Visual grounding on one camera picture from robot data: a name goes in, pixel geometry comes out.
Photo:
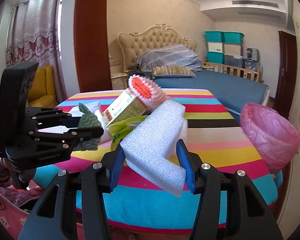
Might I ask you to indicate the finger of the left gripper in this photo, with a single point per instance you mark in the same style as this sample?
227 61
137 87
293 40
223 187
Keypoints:
40 118
43 147

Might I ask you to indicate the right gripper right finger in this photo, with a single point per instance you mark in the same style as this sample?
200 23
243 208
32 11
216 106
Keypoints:
230 205

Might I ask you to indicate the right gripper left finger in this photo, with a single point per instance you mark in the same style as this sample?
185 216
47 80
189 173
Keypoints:
54 214

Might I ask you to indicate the green patterned cloth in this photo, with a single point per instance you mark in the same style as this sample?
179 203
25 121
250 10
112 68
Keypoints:
88 120

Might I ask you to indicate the green plastic wrapper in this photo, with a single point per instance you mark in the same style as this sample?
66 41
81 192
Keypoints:
121 129

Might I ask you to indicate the white L-shaped foam piece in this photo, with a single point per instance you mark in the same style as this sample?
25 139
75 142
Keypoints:
149 146

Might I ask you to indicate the orange white foam net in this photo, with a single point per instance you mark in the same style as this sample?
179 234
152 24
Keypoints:
147 91

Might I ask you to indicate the white foam block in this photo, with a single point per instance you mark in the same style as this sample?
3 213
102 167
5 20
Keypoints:
183 132

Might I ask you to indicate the pink trash bag bin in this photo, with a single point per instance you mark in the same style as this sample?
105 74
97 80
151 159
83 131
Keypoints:
275 138

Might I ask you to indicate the yellow leather armchair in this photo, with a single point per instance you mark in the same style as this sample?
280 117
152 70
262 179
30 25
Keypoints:
42 92

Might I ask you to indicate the white wardrobe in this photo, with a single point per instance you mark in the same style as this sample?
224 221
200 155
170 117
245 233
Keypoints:
289 219

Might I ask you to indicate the white paper packet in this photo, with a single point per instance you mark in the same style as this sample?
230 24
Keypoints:
92 106

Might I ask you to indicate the cardboard product box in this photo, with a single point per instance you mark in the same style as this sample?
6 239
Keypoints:
126 105

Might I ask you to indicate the pink lace curtain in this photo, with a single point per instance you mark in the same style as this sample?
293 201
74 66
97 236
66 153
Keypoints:
32 35

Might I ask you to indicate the white bedside table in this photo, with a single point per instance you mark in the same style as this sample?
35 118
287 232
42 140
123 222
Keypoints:
119 81

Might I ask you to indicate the striped colourful tablecloth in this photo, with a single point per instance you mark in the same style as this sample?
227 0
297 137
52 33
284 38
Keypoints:
137 205

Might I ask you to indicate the blue bed mattress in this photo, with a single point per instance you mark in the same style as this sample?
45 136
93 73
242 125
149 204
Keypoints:
232 91

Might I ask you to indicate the striped yellow pillow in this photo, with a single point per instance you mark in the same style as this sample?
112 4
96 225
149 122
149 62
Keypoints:
172 71

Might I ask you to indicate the beige tufted headboard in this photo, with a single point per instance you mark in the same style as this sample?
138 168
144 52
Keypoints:
154 37

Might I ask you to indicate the grey blue folded quilt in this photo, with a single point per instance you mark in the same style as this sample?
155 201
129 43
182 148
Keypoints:
173 55

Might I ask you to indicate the grey storage box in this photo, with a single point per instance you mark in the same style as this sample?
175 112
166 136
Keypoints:
235 61

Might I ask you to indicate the checkered black white bag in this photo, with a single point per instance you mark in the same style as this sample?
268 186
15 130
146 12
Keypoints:
251 58

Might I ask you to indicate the teal storage box lower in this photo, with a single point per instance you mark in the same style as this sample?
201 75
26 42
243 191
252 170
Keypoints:
215 57

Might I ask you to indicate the white storage box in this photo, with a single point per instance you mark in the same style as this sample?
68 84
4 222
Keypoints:
216 46

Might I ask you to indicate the dark wooden door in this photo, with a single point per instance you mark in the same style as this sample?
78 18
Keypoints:
287 73

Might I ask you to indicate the teal storage box top-right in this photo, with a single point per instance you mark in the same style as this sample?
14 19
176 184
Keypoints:
233 37

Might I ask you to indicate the teal storage box top-left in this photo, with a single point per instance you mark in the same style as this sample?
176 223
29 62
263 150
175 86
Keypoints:
214 36

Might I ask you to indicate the ceiling air vent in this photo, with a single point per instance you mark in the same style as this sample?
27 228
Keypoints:
250 2

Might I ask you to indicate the wooden crib rail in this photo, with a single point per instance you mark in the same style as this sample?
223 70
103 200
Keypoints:
219 67

